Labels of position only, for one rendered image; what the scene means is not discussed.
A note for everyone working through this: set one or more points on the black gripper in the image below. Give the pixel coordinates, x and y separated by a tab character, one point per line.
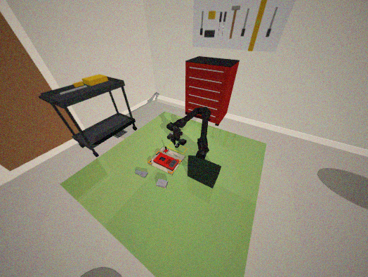
175	138

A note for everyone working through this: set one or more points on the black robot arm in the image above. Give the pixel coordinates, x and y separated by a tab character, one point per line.
202	141

